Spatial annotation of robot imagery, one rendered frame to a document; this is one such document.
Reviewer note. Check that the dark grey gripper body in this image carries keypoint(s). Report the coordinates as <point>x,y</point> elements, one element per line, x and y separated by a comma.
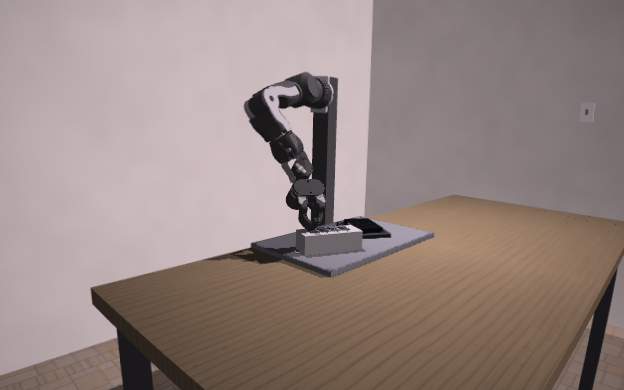
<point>304,187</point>

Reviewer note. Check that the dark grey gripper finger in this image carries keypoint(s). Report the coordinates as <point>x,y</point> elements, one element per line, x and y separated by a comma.
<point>319,202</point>
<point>302,204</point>

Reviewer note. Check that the white operator button panel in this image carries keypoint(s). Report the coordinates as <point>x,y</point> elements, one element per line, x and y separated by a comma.
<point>331,239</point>

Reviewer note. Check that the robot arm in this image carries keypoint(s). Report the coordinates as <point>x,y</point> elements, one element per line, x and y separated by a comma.
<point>274,127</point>

